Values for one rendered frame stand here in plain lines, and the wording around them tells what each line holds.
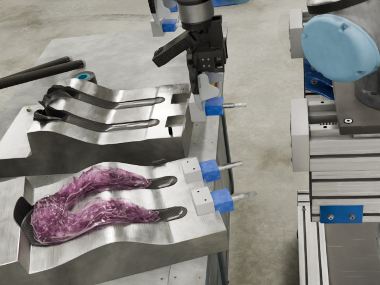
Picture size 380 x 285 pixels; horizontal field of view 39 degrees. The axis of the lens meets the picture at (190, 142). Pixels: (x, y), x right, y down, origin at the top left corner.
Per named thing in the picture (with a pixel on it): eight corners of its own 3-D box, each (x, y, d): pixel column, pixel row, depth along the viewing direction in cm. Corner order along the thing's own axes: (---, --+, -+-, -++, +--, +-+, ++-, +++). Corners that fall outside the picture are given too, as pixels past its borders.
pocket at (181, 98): (191, 104, 143) (189, 93, 140) (189, 115, 138) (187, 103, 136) (174, 106, 143) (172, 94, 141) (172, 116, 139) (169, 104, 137)
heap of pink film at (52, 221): (150, 174, 119) (143, 146, 114) (162, 227, 104) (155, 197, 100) (34, 202, 117) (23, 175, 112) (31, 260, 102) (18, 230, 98)
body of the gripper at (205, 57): (224, 76, 115) (218, 24, 109) (186, 78, 117) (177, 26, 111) (228, 60, 122) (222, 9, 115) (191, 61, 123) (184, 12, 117)
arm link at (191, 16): (173, 7, 108) (180, -8, 115) (177, 27, 111) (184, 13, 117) (209, 4, 107) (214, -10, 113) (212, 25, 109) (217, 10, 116)
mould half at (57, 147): (195, 110, 150) (188, 67, 142) (186, 166, 129) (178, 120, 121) (30, 122, 158) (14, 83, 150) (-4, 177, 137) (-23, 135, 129)
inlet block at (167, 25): (195, 29, 172) (193, 13, 169) (191, 35, 168) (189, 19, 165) (157, 30, 175) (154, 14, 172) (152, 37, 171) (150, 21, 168)
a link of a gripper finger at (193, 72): (198, 96, 117) (194, 56, 114) (191, 96, 117) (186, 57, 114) (201, 90, 121) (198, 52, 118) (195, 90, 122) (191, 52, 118)
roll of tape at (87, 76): (68, 91, 171) (65, 81, 169) (82, 79, 177) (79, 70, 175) (89, 93, 168) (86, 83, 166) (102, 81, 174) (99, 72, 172)
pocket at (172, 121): (187, 126, 134) (185, 114, 132) (185, 138, 129) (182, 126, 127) (169, 128, 134) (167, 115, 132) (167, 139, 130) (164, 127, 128)
